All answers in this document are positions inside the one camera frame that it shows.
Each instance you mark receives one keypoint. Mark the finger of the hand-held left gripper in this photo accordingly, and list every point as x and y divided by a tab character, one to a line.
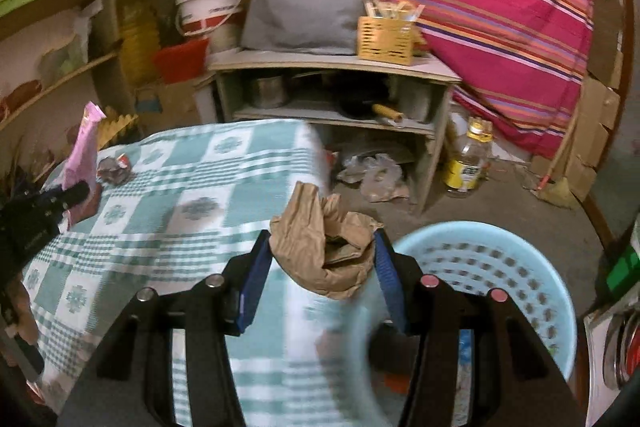
65	198

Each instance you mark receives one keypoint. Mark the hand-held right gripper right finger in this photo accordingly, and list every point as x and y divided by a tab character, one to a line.
390	282

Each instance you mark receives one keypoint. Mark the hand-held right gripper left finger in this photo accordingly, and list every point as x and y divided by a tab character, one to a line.
255	277

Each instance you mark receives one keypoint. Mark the pink snack wrapper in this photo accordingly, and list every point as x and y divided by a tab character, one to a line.
82	147

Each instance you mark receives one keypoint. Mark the beige paper bag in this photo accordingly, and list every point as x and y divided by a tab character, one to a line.
310	247

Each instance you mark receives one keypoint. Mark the blue plastic bag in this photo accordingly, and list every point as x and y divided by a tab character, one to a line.
465	349

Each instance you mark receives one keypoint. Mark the orange plastic bag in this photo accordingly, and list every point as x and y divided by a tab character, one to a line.
395	383

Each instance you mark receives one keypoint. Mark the light blue plastic basket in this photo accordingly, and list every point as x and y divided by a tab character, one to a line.
500	257

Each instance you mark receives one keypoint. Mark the person's left hand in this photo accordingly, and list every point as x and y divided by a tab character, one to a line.
22	312

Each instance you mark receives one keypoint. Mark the crumpled silver wrapper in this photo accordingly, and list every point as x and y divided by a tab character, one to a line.
114	168

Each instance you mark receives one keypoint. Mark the yellow egg carton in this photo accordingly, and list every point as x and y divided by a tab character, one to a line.
117	127

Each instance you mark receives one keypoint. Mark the green white checked tablecloth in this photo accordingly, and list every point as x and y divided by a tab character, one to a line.
175	232

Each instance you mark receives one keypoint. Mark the clear plastic bags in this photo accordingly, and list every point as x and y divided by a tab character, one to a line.
375	177

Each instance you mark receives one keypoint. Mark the sweet potatoes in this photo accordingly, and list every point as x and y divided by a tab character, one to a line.
22	94

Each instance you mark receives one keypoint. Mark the cardboard box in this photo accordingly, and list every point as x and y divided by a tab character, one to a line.
167	102

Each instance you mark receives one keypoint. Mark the clear bottle yellow cap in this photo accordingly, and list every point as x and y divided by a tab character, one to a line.
467	162

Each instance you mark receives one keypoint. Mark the yellow oil jug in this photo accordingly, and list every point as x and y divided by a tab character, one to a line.
137	37

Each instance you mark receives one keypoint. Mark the red plastic basin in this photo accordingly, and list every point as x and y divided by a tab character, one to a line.
180	59

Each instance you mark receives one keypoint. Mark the metal cup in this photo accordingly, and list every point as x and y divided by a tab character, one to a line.
266	92

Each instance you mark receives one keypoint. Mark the straw broom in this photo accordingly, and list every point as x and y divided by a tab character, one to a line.
557	192

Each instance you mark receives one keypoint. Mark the low wooden cabinet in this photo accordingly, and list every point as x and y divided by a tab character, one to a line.
325	62

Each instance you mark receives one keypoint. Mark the green box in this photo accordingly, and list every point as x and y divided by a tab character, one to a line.
622	269

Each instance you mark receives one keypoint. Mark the white plastic bucket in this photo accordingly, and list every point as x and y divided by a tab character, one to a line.
207	7

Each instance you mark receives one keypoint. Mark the orange cutlery basket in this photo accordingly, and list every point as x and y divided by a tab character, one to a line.
385	42

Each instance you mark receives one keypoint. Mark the metal bowl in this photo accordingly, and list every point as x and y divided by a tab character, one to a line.
622	352

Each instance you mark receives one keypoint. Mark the cardboard sheets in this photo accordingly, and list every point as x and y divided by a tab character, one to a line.
595	107

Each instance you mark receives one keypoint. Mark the bundle of chopsticks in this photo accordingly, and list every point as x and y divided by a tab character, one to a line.
392	9

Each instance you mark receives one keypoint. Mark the grey cushion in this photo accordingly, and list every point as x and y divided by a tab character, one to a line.
300	7

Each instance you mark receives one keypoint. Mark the wooden wall shelf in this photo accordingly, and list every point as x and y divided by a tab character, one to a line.
107	32

